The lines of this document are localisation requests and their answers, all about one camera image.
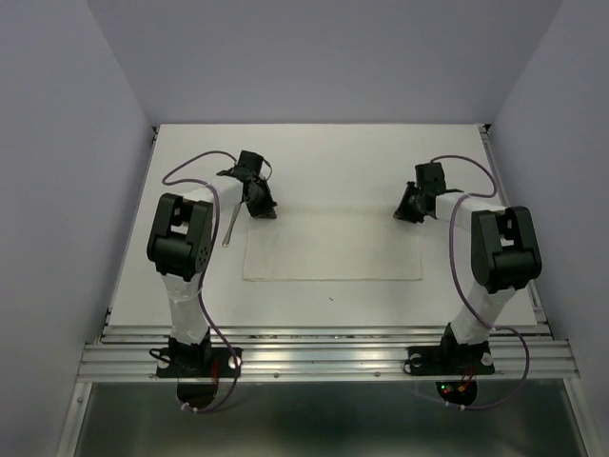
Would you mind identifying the white cloth napkin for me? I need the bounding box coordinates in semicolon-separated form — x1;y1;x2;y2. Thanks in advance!
243;205;423;282

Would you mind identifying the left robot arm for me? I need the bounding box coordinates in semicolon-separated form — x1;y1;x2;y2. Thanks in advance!
147;150;277;379

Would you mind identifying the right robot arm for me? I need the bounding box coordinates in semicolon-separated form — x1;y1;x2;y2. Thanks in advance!
394;158;542;376

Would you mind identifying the silver table knife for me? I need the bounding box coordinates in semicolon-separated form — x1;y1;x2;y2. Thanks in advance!
222;203;242;248

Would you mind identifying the aluminium right side rail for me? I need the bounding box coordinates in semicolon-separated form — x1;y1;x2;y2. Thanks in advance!
478;124;547;324

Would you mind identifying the aluminium rail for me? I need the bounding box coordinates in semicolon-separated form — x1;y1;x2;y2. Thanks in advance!
478;124;547;324
77;325;580;383

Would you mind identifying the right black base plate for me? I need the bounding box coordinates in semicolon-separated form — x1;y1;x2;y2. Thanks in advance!
403;344;495;377

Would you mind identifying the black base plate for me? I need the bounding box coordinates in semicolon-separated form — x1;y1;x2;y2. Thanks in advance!
403;344;495;377
148;346;241;379

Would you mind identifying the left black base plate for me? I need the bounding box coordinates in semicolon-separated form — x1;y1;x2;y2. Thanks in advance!
148;346;241;379

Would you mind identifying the aluminium front rail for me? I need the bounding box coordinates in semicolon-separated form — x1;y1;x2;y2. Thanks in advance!
77;325;580;383

